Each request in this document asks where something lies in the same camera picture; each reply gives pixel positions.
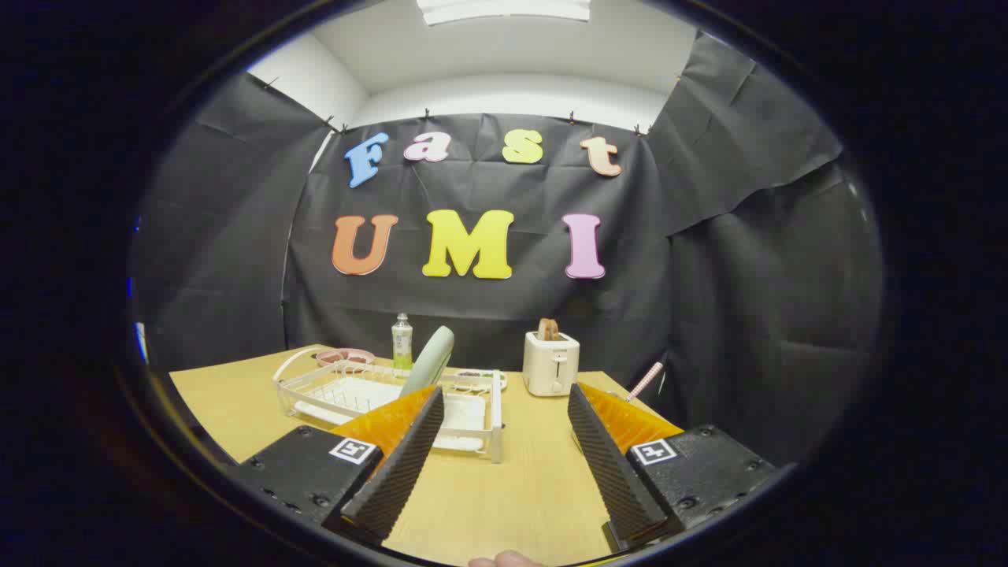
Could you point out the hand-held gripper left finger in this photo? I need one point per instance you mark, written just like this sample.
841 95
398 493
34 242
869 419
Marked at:
398 465

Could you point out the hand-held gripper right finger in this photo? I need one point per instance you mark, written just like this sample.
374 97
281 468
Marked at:
610 465

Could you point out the pale green plate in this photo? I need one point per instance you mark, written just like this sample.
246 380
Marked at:
429 362

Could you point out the pink plate with food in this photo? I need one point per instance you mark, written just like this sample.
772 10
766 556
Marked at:
345 357

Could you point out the cream toaster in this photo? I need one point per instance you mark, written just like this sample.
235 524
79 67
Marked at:
550 366

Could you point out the clear bottle with green liquid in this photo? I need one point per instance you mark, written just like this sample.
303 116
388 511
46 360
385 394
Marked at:
402 346

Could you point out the brown bread slice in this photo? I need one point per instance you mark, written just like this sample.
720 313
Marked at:
548 329

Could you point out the ceiling light panel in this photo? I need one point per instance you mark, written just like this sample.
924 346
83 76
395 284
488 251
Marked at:
504 9

